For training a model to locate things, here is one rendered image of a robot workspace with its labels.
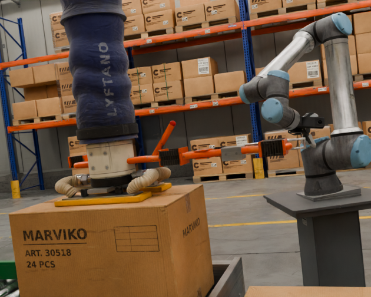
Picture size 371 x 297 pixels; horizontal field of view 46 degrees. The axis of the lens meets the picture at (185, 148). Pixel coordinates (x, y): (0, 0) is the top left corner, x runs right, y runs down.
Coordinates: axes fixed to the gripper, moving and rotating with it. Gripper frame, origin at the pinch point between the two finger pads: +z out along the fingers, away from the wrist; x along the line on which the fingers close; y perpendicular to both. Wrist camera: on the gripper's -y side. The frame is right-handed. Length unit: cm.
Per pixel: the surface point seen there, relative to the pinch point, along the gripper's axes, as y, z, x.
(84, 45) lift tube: 34, -104, -7
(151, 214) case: 9, -86, 47
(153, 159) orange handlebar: 21, -77, 28
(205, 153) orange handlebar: 4, -70, 25
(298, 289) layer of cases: -11, -27, 67
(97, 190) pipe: 34, -90, 41
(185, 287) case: 7, -68, 69
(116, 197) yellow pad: 27, -86, 43
